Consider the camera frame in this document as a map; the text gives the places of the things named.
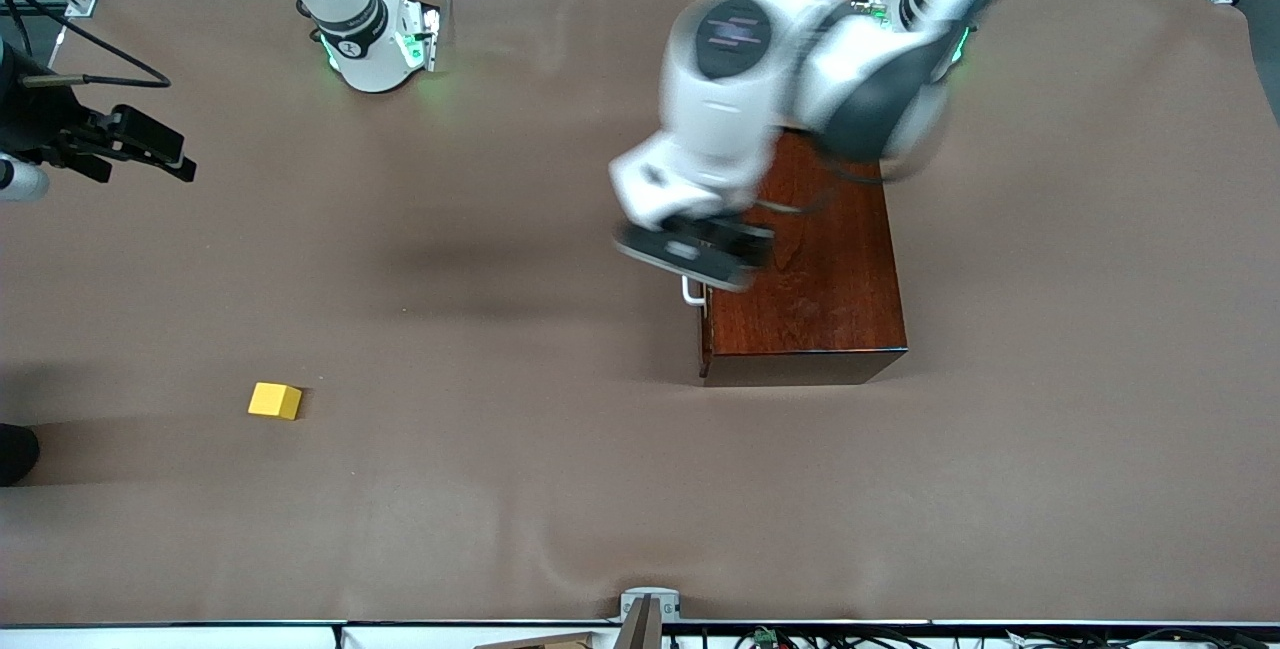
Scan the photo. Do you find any light wood drawer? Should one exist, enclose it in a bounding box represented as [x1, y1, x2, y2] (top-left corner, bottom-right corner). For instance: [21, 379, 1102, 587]
[682, 274, 711, 377]

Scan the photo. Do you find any yellow block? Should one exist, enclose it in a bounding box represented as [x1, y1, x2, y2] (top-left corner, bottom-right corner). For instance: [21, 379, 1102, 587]
[248, 382, 303, 421]

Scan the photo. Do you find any dark red-brown wooden cabinet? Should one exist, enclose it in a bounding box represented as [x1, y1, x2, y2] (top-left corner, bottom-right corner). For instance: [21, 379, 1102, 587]
[700, 128, 908, 388]

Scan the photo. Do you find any black rounded object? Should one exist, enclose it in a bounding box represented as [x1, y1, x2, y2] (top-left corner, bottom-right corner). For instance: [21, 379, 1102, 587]
[0, 423, 41, 487]

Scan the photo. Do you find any brown table mat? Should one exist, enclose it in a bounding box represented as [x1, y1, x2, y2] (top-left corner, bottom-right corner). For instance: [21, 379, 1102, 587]
[0, 0, 1280, 625]

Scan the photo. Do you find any grey metal clamp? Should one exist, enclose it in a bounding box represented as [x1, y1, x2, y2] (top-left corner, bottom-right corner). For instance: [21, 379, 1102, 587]
[619, 586, 682, 623]

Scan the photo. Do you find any brown upright pole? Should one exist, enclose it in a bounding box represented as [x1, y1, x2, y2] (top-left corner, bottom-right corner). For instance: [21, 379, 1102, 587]
[615, 596, 664, 649]

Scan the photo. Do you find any brown wooden board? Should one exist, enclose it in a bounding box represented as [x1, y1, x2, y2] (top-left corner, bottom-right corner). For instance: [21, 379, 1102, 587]
[475, 631, 603, 649]

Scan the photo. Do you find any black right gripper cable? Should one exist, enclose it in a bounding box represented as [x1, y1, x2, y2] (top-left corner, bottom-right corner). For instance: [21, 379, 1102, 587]
[0, 0, 172, 92]

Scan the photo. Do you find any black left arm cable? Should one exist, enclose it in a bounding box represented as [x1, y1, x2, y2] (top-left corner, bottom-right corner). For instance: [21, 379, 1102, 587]
[758, 154, 893, 218]

